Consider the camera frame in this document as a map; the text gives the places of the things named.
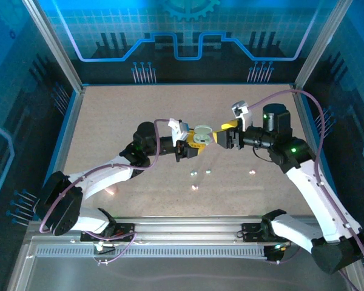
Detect black control box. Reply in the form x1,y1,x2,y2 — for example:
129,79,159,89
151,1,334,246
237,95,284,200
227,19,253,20
265,244,288,264

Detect grey metal front panel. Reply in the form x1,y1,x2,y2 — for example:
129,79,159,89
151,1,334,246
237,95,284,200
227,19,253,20
24,256,352,291

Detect aluminium table side rail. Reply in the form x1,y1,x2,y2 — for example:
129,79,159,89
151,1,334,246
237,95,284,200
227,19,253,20
48,84,86,179
292,84,339,213

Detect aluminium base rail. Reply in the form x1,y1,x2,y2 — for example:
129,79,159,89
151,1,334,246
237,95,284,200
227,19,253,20
80,215,319,244

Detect aluminium frame post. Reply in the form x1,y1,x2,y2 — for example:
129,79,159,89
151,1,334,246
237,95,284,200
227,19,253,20
21,0,85,93
293,0,356,92

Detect slotted grey cable tray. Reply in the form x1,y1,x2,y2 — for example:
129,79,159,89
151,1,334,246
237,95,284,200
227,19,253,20
36,247,268,259

